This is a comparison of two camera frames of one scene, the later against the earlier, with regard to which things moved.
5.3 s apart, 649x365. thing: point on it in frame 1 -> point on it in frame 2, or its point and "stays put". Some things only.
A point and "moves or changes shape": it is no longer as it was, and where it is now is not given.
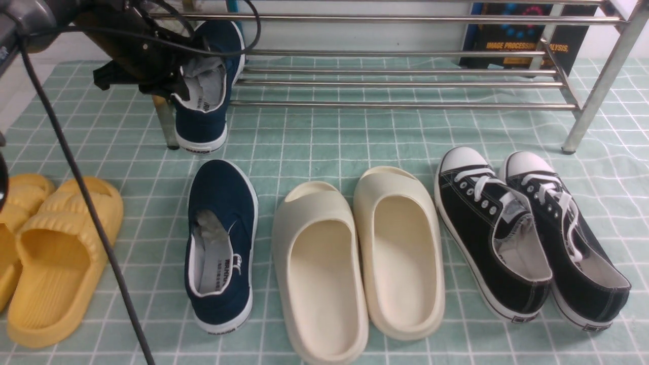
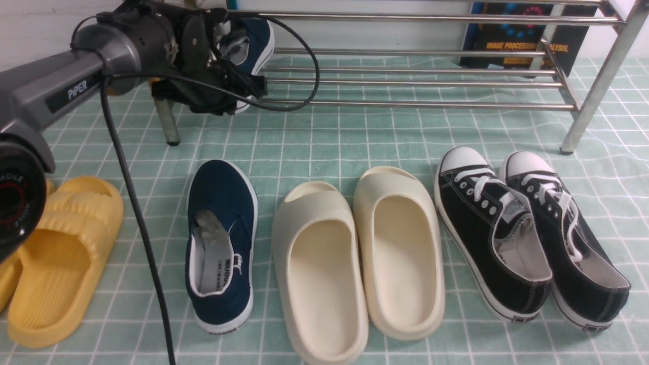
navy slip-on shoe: x=221 y=234 stays put
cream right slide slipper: x=399 y=231 stays put
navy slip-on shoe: x=200 y=123 moves or changes shape
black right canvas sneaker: x=588 y=283 stays put
